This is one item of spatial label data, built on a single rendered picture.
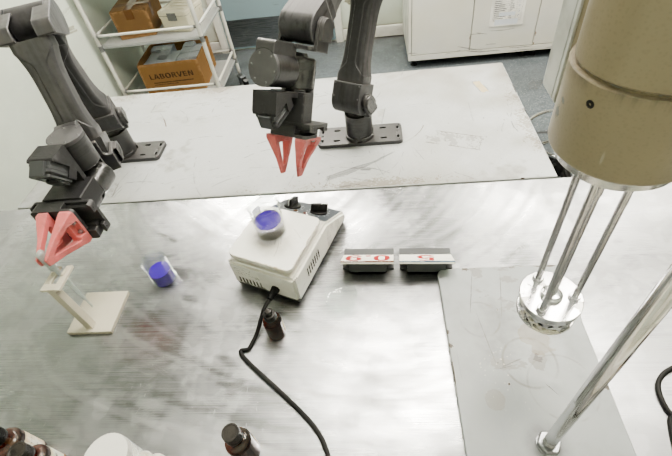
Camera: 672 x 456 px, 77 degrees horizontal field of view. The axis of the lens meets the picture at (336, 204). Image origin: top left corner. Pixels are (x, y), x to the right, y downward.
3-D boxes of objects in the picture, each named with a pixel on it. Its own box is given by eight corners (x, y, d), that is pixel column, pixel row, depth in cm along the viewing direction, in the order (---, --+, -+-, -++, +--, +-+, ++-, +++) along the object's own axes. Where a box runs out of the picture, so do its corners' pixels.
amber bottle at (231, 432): (260, 465, 56) (243, 445, 50) (235, 468, 56) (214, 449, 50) (261, 436, 58) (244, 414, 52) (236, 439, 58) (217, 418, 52)
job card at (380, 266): (344, 249, 79) (342, 235, 76) (393, 249, 78) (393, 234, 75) (342, 277, 75) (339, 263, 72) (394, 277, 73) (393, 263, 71)
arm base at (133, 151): (145, 134, 100) (155, 117, 105) (66, 140, 102) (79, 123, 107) (159, 160, 106) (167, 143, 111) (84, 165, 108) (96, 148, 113)
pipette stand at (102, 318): (89, 294, 79) (47, 251, 69) (130, 293, 78) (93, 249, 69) (69, 335, 73) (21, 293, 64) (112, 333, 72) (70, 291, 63)
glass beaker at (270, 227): (253, 245, 71) (240, 212, 65) (261, 221, 75) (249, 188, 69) (288, 246, 70) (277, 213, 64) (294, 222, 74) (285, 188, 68)
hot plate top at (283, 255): (263, 206, 78) (262, 203, 78) (322, 221, 74) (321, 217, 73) (227, 256, 71) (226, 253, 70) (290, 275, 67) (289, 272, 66)
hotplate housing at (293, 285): (288, 207, 89) (280, 178, 83) (346, 221, 84) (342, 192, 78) (230, 294, 75) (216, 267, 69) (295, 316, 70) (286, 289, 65)
